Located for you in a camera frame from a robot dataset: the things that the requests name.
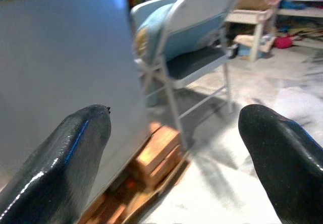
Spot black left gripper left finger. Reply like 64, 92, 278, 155
0, 104, 112, 224

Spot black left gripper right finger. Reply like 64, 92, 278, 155
238, 104, 323, 224

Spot grey small fridge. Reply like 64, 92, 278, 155
0, 0, 152, 209

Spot wooden base board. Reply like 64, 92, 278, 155
118, 152, 191, 224

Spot pink ball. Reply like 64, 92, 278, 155
273, 35, 293, 49

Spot white wooden stool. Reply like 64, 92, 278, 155
224, 7, 277, 63

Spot light blue pillow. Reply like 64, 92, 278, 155
130, 0, 228, 63

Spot grey metal folding chair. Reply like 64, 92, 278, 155
133, 0, 244, 151

